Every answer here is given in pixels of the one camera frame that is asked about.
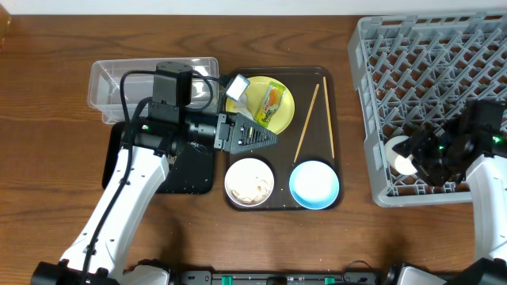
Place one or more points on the crumpled white tissue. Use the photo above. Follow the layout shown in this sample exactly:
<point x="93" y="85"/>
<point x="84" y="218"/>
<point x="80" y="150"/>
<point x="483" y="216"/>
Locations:
<point x="241" y="107"/>

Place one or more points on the yellow plate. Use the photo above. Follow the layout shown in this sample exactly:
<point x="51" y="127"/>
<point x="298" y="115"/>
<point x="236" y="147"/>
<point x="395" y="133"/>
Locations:
<point x="255" y="93"/>

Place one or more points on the clear plastic bin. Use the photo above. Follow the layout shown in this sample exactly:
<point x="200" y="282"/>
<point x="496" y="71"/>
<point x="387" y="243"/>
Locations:
<point x="105" y="76"/>

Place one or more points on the white cup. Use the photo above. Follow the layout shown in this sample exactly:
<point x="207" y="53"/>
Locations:
<point x="401" y="164"/>

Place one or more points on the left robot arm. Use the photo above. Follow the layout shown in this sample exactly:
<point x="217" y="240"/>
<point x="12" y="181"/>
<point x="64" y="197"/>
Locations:
<point x="153" y="142"/>

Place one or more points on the green snack wrapper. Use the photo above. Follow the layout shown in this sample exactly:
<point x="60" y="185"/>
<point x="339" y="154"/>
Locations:
<point x="270" y="103"/>

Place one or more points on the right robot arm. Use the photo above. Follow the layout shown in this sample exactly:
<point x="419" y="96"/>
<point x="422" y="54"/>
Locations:
<point x="471" y="149"/>

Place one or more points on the wooden chopstick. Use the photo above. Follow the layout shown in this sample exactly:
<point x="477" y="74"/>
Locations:
<point x="306" y="122"/>
<point x="329" y="121"/>

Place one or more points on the blue bowl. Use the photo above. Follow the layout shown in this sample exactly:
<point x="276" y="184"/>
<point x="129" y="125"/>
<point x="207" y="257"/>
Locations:
<point x="314" y="185"/>

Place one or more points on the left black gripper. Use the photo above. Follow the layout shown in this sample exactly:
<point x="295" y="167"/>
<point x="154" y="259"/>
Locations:
<point x="223" y="131"/>

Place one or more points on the left wooden chopstick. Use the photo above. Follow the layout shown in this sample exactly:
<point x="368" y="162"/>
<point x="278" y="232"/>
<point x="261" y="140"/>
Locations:
<point x="306" y="122"/>

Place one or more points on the pink bowl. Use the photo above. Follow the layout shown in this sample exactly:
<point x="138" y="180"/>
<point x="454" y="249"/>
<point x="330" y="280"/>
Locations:
<point x="249" y="182"/>

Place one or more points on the right wooden chopstick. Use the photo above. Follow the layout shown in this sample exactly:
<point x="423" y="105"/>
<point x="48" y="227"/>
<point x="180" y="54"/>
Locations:
<point x="329" y="121"/>

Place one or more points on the dark brown serving tray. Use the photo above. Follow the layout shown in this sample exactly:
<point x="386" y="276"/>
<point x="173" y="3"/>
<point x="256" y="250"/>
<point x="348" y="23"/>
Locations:
<point x="301" y="81"/>

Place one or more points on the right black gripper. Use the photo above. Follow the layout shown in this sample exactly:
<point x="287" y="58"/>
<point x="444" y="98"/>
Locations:
<point x="429" y="152"/>

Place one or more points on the black waste tray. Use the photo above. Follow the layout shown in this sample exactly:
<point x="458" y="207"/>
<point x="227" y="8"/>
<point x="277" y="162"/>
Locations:
<point x="191" y="173"/>

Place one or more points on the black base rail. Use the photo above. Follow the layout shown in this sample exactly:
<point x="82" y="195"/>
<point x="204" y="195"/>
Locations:
<point x="361" y="277"/>

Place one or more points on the grey dishwasher rack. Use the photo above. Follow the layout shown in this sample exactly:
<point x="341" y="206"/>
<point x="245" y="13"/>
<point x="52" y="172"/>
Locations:
<point x="420" y="70"/>

